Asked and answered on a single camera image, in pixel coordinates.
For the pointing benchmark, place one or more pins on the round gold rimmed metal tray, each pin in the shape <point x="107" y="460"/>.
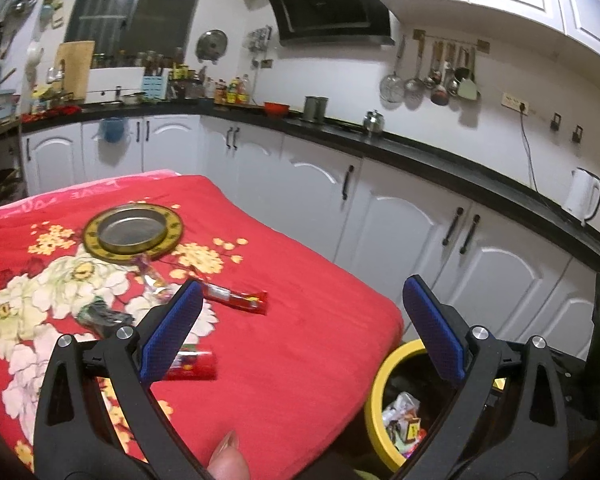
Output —
<point x="130" y="230"/>

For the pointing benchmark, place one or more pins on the utensil wall rail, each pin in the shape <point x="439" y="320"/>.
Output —
<point x="450" y="39"/>

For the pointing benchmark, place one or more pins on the yellow rimmed black trash bin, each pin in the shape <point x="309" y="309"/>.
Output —
<point x="380" y="385"/>

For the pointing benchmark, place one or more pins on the black wall hook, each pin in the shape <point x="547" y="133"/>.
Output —
<point x="577" y="134"/>
<point x="556" y="121"/>

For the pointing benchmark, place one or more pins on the black range hood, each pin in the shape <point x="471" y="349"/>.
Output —
<point x="325" y="5"/>

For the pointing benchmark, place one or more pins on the steel slotted skimmer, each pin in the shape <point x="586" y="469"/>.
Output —
<point x="414" y="92"/>

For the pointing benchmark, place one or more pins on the row of spice jars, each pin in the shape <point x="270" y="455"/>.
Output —
<point x="150" y="60"/>

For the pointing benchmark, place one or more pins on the wooden cutting board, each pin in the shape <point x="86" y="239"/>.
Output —
<point x="75" y="70"/>

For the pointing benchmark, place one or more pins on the steel ladle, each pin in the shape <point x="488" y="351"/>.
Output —
<point x="439" y="96"/>

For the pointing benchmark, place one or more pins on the blue knife block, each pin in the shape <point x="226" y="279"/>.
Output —
<point x="155" y="87"/>

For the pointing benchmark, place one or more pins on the white electric kettle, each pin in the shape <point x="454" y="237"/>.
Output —
<point x="580" y="195"/>

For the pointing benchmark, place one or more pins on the steel bowl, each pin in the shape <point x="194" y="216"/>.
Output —
<point x="24" y="0"/>

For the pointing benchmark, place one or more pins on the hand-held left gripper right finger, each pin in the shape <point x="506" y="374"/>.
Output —
<point x="432" y="330"/>

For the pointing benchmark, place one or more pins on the steel kettle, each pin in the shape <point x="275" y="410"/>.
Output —
<point x="374" y="122"/>

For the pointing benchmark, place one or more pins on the dark kitchen window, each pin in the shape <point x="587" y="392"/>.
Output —
<point x="135" y="10"/>

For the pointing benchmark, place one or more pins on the green spatula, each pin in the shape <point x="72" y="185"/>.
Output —
<point x="467" y="89"/>

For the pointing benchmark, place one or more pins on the light blue basin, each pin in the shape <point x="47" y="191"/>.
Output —
<point x="1" y="105"/>

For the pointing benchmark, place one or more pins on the hanging metal tools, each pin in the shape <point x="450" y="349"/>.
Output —
<point x="260" y="40"/>

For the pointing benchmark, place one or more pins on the wall socket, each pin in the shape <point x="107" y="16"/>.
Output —
<point x="515" y="102"/>

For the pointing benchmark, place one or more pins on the black countertop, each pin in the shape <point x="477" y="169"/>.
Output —
<point x="455" y="162"/>

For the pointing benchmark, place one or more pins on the dark snack wrapper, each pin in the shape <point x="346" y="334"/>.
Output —
<point x="100" y="316"/>

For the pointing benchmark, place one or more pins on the steel pot lid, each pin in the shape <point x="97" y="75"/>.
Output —
<point x="212" y="45"/>

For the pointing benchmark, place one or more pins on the clear candy wrapper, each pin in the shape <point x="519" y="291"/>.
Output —
<point x="152" y="280"/>

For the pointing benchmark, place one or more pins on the metal canister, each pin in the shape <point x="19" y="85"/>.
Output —
<point x="315" y="110"/>

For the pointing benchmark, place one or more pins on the crumpled white wrapper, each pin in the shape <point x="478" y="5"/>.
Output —
<point x="402" y="406"/>

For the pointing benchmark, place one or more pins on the red snack wrapper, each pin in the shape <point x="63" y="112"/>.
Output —
<point x="197" y="364"/>
<point x="235" y="299"/>

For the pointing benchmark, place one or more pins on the blue hanging bag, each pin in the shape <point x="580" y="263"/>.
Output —
<point x="112" y="130"/>

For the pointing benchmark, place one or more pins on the white lower kitchen cabinets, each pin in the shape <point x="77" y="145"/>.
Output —
<point x="400" y="220"/>

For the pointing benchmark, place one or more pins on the yellow black snack packet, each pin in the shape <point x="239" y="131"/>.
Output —
<point x="412" y="429"/>

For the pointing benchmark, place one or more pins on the red bowl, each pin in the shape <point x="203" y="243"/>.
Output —
<point x="277" y="109"/>

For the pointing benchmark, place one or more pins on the person's left hand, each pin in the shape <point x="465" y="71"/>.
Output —
<point x="230" y="462"/>

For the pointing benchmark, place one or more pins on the row of condiment bottles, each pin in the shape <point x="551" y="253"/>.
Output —
<point x="232" y="92"/>

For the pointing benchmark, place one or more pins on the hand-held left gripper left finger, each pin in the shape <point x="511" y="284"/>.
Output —
<point x="175" y="330"/>

